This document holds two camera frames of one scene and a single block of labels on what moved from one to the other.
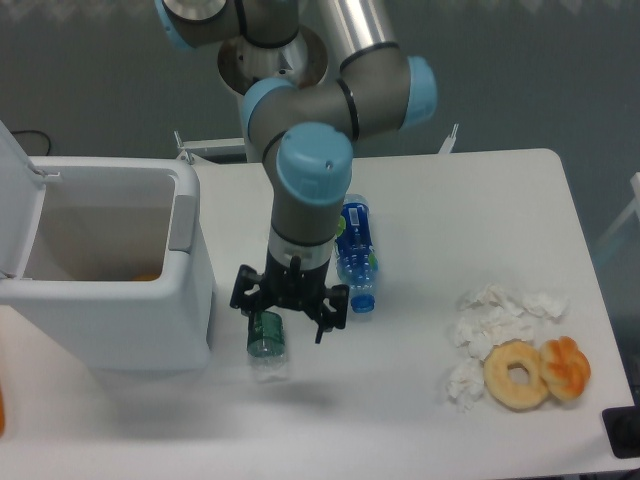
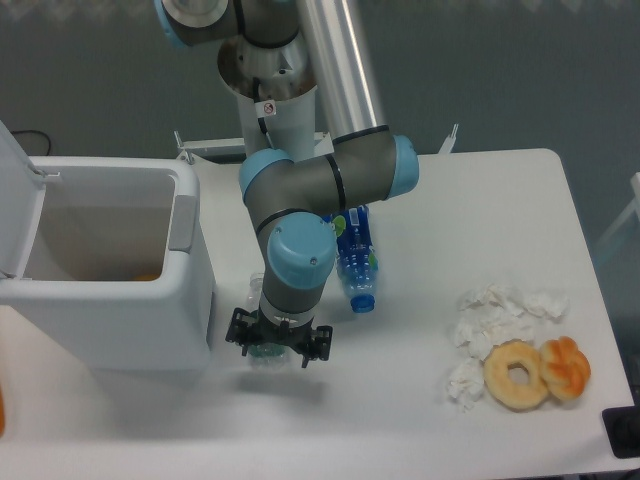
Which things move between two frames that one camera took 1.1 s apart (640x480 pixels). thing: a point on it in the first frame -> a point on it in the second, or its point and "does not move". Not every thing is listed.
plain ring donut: [496, 373] does not move
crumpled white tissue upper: [489, 315] does not move
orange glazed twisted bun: [565, 367] does not move
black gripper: [302, 289] -> [244, 330]
